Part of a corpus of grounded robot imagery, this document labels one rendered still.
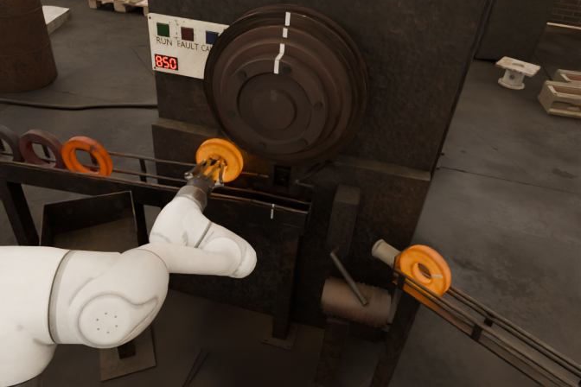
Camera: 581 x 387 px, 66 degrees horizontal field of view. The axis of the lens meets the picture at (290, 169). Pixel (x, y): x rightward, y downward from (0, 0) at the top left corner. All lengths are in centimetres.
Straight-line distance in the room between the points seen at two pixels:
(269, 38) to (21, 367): 87
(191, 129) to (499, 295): 169
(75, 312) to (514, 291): 219
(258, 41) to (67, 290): 77
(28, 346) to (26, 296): 7
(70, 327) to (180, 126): 104
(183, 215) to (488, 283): 172
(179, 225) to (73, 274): 55
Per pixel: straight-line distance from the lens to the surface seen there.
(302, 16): 118
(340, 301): 150
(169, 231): 118
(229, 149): 143
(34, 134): 185
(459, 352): 218
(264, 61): 115
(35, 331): 71
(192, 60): 148
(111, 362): 201
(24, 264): 71
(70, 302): 68
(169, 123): 162
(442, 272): 134
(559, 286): 271
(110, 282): 65
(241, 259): 121
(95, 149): 170
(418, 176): 147
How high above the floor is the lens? 167
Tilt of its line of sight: 35 degrees down
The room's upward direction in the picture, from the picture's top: 6 degrees clockwise
